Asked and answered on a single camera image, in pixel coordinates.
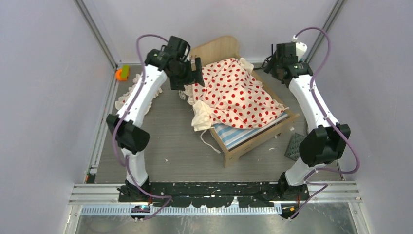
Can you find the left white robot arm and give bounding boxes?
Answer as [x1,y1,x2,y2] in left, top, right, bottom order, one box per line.
[106,34,205,202]

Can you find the blue striped mattress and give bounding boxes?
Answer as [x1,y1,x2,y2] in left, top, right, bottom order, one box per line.
[213,113,288,150]

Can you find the orange green toy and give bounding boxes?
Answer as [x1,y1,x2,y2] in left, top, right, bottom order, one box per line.
[115,64,130,81]

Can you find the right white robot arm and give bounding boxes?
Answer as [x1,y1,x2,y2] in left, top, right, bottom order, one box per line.
[264,41,351,200]

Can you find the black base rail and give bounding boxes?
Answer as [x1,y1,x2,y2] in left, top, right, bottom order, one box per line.
[68,181,362,217]

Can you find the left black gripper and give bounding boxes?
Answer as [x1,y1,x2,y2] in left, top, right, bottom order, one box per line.
[170,58,205,92]

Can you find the strawberry print small pillow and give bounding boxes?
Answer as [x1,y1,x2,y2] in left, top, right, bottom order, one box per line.
[114,74,158,118]

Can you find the black perforated pad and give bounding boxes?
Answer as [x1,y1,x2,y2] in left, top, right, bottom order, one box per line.
[284,133,305,161]

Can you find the wooden pet bed frame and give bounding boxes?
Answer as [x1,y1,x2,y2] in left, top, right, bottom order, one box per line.
[184,36,299,167]

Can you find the strawberry print ruffled blanket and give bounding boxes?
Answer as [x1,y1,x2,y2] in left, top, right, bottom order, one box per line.
[183,58,287,132]

